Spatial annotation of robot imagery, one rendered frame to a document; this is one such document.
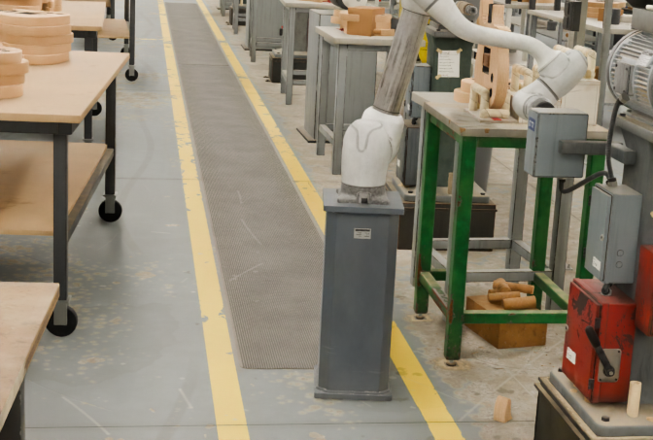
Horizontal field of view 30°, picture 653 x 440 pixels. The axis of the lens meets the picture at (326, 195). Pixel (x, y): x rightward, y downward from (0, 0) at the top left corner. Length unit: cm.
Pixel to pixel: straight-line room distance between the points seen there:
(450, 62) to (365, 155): 219
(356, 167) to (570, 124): 82
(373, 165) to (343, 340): 62
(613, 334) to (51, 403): 189
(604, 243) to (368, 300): 100
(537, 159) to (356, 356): 105
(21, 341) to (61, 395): 212
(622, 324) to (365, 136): 113
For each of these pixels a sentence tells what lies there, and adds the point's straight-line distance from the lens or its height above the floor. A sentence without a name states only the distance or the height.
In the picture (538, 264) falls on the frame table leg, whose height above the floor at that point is 25.
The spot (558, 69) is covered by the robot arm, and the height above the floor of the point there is 120.
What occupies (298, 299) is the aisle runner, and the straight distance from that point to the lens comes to 539.
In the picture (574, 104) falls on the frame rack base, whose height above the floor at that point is 101.
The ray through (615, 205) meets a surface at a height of 90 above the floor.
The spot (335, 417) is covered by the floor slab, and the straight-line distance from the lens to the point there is 421.
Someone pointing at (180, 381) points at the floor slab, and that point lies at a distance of 447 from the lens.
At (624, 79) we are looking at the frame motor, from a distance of 365.
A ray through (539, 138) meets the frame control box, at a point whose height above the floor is 104.
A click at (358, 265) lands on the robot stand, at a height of 49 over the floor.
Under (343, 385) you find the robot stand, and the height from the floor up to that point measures 5.
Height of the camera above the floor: 167
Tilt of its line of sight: 13 degrees down
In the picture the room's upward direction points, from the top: 3 degrees clockwise
